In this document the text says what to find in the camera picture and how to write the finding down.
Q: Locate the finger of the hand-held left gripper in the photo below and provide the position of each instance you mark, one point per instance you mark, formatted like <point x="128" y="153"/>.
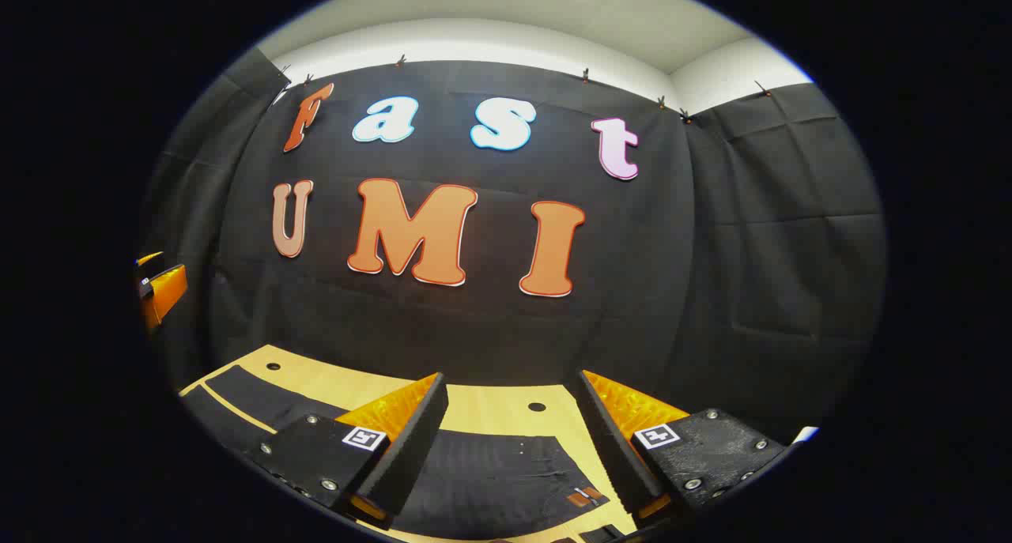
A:
<point x="164" y="294"/>
<point x="150" y="258"/>

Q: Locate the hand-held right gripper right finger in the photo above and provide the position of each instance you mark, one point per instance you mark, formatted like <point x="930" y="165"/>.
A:
<point x="613" y="440"/>

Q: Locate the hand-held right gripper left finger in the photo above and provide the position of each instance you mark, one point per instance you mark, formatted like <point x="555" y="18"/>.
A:
<point x="415" y="440"/>

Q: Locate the dark grey jeans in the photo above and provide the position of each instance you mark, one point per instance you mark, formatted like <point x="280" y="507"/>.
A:
<point x="490" y="480"/>

